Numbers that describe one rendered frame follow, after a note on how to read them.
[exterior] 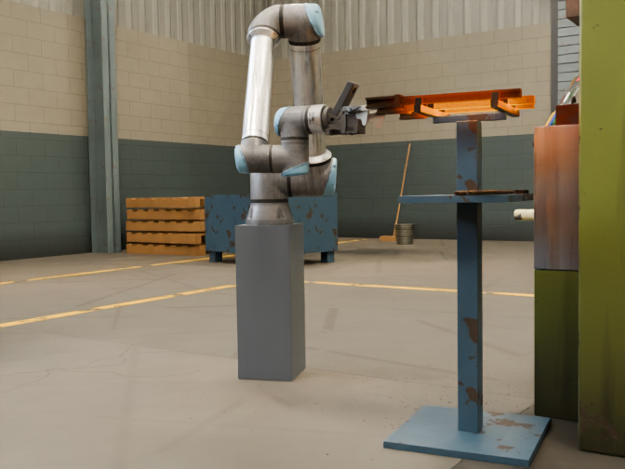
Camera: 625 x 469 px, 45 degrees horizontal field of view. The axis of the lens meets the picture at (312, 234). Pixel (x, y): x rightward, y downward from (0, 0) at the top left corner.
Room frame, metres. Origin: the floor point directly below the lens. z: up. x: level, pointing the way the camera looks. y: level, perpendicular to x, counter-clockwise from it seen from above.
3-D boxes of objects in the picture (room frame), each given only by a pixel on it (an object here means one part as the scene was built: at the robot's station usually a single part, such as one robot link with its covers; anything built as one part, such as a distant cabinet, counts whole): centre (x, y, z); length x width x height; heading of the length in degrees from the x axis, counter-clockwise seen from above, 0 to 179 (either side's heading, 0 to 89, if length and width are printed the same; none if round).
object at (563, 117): (2.37, -0.83, 0.95); 0.12 x 0.09 x 0.07; 57
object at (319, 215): (8.02, 0.45, 0.36); 1.21 x 0.81 x 0.72; 45
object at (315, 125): (2.39, -0.03, 0.95); 0.10 x 0.05 x 0.09; 155
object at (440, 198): (2.19, -0.46, 0.70); 0.40 x 0.30 x 0.02; 155
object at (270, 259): (3.00, 0.17, 0.30); 0.22 x 0.22 x 0.60; 77
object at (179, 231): (9.64, 1.65, 0.35); 1.26 x 0.88 x 0.70; 57
